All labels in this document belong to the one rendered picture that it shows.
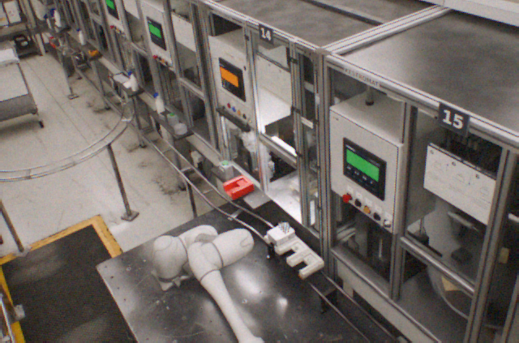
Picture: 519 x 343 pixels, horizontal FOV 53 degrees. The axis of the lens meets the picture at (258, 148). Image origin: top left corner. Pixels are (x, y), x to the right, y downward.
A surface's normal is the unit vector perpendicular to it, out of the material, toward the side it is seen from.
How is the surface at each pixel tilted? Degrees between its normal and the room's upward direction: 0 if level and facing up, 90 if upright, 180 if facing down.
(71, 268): 0
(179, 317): 0
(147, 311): 0
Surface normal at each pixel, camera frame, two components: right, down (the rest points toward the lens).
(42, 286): -0.09, -0.83
